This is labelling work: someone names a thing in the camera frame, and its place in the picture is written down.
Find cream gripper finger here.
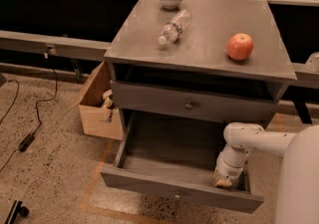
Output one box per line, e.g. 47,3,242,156
212,169,232,187

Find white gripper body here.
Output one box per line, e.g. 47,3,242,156
214,144,253,185

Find grey drawer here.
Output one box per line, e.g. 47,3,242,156
102,112,263,213
111,81,277,123

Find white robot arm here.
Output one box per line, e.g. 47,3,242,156
212,122,319,224

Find grey wooden drawer cabinet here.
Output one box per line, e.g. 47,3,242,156
104,0,297,127

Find grey top drawer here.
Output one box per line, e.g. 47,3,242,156
111,81,277,123

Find open cardboard box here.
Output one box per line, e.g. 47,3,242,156
69,62,124,140

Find red apple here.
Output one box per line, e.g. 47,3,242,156
226,33,254,61

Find clear plastic water bottle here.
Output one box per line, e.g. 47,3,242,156
159,10,191,45

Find black caster wheel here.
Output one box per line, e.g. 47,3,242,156
5,200,29,224

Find grey metal railing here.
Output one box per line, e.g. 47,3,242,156
0,0,319,90

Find black power adapter with cable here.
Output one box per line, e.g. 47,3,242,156
0,44,59,173

